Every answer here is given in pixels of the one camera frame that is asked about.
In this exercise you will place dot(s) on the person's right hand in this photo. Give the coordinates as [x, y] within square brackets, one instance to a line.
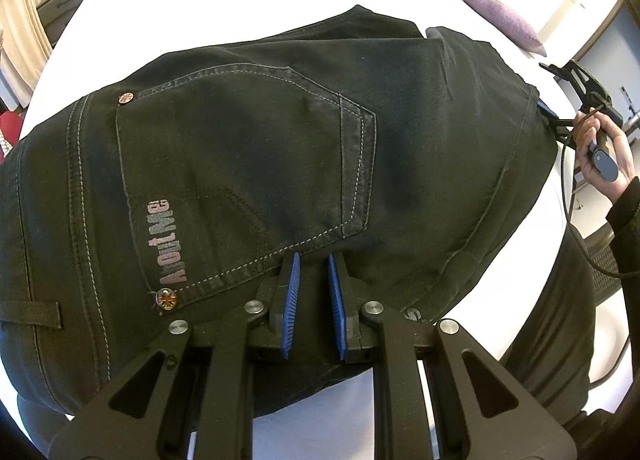
[622, 155]

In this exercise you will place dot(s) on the person's right forearm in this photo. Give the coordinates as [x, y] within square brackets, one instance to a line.
[625, 230]

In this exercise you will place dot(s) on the cream curtain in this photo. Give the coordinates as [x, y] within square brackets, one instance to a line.
[22, 35]

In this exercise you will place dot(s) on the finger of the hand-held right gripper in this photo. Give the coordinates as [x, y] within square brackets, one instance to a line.
[575, 72]
[552, 117]

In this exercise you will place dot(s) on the red clothes iron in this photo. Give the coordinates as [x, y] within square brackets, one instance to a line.
[7, 132]

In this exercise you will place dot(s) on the black denim pants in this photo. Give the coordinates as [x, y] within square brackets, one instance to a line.
[250, 150]

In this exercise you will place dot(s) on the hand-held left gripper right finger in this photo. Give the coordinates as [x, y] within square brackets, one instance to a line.
[336, 305]

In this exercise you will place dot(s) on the purple pillow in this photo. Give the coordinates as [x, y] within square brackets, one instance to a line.
[505, 15]

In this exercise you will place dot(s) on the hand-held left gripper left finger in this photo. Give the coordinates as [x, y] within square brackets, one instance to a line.
[290, 295]

